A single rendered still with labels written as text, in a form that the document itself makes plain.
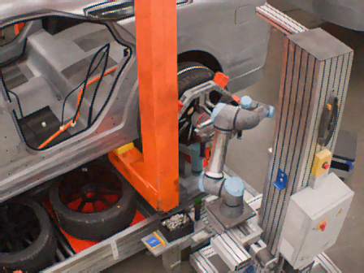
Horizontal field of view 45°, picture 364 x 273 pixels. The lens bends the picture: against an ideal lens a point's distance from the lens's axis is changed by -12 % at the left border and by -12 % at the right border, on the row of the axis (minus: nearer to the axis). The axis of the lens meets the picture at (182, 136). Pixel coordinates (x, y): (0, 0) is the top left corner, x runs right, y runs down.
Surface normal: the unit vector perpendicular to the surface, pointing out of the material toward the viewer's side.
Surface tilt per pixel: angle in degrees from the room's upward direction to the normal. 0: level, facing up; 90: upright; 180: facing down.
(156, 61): 90
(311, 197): 0
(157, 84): 90
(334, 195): 0
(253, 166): 0
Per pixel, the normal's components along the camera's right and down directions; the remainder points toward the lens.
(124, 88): 0.60, 0.51
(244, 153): 0.00, -0.76
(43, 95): 0.46, -0.10
